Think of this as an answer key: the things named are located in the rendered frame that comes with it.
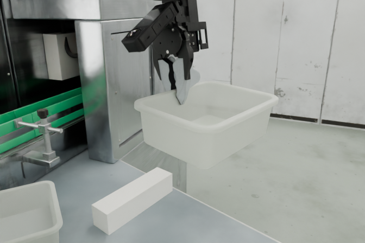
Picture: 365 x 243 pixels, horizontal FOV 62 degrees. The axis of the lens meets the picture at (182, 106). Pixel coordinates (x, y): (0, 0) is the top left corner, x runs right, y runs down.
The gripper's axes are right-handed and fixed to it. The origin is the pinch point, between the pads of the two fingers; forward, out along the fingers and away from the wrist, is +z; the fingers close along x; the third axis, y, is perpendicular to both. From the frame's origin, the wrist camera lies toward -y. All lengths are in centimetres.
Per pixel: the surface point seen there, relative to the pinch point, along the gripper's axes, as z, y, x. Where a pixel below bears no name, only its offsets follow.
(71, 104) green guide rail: 7, 12, 63
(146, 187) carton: 27.0, 6.7, 21.7
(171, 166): 52, 62, 68
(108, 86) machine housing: 0.6, 15.6, 44.0
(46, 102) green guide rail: 5, 6, 69
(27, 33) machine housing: -20, 8, 78
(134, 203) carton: 29.0, 1.8, 21.2
